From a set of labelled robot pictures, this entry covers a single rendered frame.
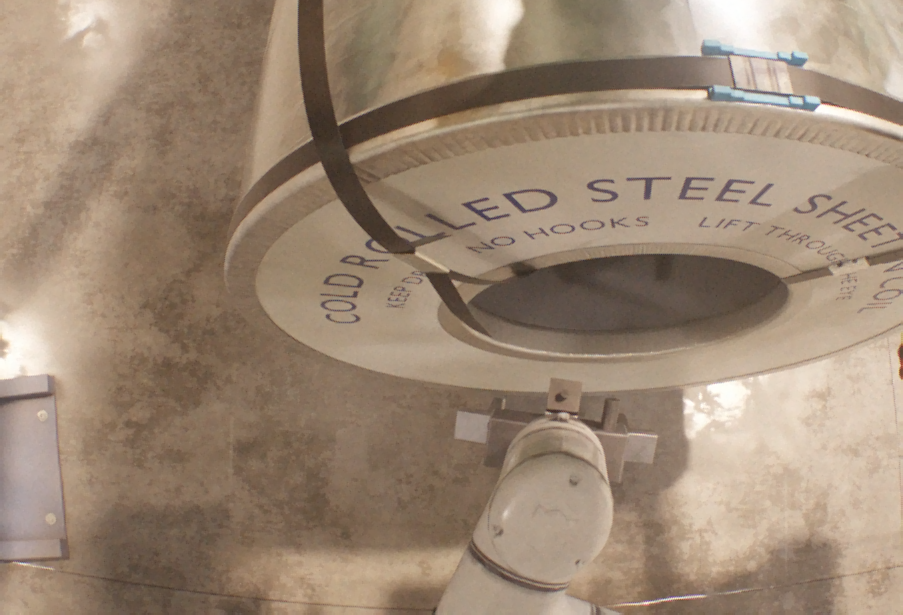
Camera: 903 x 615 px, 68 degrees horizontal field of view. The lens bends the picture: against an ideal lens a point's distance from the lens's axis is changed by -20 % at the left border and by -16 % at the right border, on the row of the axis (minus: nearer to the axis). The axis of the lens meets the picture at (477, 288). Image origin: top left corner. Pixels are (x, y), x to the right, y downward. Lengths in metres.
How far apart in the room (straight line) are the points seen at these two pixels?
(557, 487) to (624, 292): 0.97
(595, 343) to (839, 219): 0.66
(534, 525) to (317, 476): 1.40
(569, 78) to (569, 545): 0.38
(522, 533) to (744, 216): 0.48
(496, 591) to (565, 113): 0.39
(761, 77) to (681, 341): 0.82
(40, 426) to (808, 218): 1.87
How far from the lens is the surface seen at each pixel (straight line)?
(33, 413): 2.18
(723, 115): 0.69
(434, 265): 0.83
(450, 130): 0.69
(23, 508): 2.17
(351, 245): 0.94
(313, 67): 0.77
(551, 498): 0.54
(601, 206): 0.84
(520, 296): 1.40
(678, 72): 0.68
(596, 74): 0.67
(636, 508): 1.96
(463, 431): 0.79
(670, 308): 1.46
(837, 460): 2.20
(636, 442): 0.79
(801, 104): 0.69
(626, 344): 1.45
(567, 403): 0.75
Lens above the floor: 1.89
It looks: 70 degrees down
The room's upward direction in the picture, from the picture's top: 11 degrees clockwise
